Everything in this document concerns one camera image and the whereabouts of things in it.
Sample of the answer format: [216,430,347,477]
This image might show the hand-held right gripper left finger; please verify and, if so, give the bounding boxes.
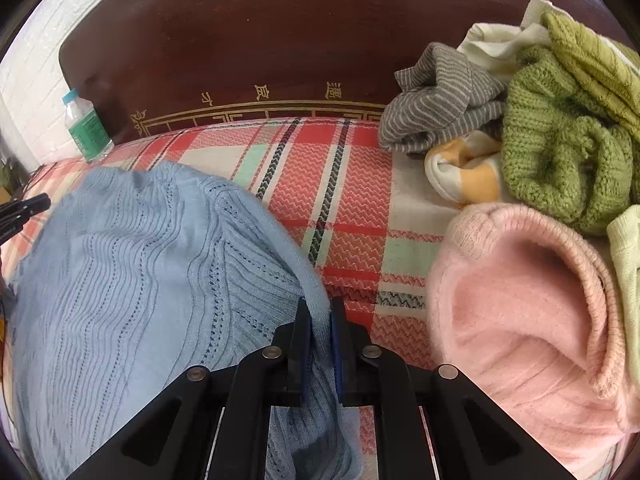
[65,297,313,480]

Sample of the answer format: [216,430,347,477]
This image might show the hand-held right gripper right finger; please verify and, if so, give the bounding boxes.
[330,296,581,480]

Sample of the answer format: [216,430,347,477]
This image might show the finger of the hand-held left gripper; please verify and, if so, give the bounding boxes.
[0,192,52,241]

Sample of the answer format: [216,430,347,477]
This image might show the light blue knit sweater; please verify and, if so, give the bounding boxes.
[7,160,363,480]

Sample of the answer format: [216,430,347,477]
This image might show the green label water bottle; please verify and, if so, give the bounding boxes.
[63,88,115,163]

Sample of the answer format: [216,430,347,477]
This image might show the red plaid blanket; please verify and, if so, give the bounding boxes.
[0,117,640,480]

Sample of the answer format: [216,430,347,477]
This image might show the pink fleece sweater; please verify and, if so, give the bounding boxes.
[427,203,640,480]

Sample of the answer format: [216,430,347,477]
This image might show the yellow white striped garment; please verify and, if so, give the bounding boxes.
[424,130,506,205]

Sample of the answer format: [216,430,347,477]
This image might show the grey striped garment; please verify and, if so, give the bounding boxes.
[377,42,508,153]

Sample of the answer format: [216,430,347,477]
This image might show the green chunky knit sweater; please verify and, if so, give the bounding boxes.
[501,45,640,237]

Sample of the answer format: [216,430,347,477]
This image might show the pale green garment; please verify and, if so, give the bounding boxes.
[606,205,640,356]

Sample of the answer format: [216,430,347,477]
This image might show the dark wooden headboard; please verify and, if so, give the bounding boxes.
[57,0,616,148]

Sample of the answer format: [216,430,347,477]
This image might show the cream white garment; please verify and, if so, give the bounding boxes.
[457,0,551,68]

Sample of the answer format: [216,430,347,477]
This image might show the black cable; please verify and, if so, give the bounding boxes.
[22,162,48,193]

